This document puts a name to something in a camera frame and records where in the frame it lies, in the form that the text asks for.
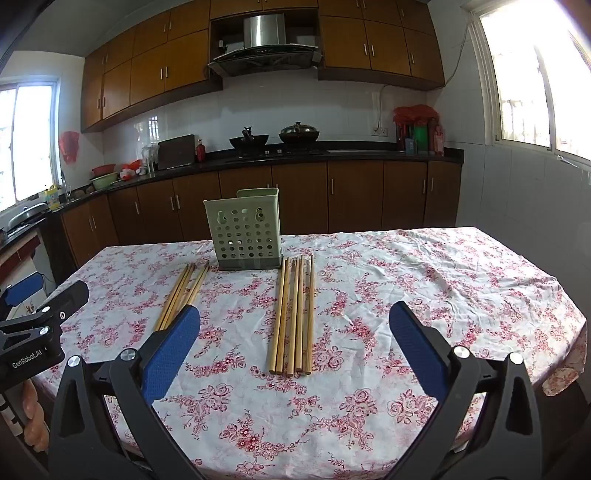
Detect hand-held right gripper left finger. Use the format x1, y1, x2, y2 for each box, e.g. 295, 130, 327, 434
48, 305, 206, 480

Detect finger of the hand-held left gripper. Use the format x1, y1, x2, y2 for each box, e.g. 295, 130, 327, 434
0, 281, 90, 345
0, 272, 46, 320

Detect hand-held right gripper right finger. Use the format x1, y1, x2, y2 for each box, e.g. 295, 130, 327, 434
383, 301, 544, 480

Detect green perforated chopstick holder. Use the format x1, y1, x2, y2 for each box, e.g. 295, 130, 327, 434
204, 187, 283, 271

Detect person's left hand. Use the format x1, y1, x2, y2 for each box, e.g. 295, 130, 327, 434
23, 381, 51, 455

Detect metal pot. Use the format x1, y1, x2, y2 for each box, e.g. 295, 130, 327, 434
7, 203, 49, 230

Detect floral tablecloth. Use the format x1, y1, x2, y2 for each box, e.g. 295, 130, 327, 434
34, 226, 587, 480

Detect green basin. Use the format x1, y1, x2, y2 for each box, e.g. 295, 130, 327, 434
90, 173, 122, 191

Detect narrow sliding window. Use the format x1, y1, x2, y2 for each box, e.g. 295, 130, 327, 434
0, 79, 62, 214

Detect hanging red plastic bag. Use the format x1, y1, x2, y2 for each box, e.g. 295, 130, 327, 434
59, 131, 81, 165

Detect dark cutting board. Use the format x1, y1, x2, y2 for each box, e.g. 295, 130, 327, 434
157, 134, 197, 171

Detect wooden lower cabinets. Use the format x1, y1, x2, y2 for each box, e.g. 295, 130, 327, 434
60, 159, 462, 268

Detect black kitchen countertop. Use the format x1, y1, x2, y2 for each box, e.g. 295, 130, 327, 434
0, 147, 465, 241

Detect gas stove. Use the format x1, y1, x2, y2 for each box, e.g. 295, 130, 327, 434
225, 145, 327, 158

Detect red bag over bottles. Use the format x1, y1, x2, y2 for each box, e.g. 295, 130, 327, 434
392, 104, 438, 124

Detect long wooden upper cabinet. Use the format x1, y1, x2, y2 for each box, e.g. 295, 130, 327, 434
81, 0, 225, 134

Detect black wok with lid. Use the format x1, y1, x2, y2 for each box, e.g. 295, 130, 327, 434
278, 122, 320, 145

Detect wide sliding window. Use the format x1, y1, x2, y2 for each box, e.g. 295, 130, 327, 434
466, 0, 591, 168

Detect short wooden upper cabinet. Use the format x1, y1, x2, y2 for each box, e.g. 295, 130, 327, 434
318, 0, 446, 92

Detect steel range hood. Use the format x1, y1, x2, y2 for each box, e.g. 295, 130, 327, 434
207, 14, 323, 77

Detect black wok with handle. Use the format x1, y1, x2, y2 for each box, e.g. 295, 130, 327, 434
229, 126, 270, 151

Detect white socket cable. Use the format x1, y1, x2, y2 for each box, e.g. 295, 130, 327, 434
369, 85, 385, 130

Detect thin wall cable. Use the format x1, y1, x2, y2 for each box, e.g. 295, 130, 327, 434
443, 18, 468, 86

